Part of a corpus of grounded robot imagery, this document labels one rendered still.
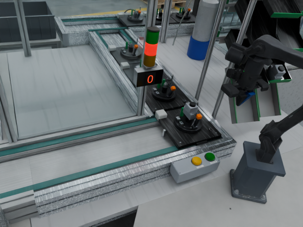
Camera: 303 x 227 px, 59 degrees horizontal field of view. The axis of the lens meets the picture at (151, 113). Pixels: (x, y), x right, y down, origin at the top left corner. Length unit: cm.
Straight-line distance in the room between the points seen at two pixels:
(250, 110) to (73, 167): 89
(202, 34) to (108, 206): 143
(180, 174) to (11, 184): 65
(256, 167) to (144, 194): 45
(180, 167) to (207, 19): 123
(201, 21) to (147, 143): 111
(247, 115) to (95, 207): 84
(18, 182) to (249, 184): 90
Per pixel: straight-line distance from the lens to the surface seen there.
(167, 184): 119
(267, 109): 153
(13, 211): 108
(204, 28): 207
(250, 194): 124
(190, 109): 123
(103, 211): 110
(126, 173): 108
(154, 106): 139
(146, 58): 112
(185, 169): 113
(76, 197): 107
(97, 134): 125
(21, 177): 117
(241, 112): 141
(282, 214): 130
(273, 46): 94
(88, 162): 117
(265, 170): 112
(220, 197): 123
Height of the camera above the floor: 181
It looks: 39 degrees down
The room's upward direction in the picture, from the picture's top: 9 degrees clockwise
